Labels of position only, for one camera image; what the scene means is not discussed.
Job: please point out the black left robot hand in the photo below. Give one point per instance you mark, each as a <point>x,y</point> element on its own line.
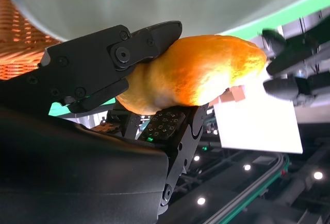
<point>296,54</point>

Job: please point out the white flat panel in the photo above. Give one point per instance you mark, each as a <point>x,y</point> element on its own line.
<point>257,126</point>

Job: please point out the round ceiling spotlight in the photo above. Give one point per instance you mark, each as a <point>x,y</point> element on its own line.
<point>201,200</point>
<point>196,157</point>
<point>318,175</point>
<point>247,167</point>

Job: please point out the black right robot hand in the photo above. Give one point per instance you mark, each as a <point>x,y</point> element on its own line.
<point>77,170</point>

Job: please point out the orange wicker basket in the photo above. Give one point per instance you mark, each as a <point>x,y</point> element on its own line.
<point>15,41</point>

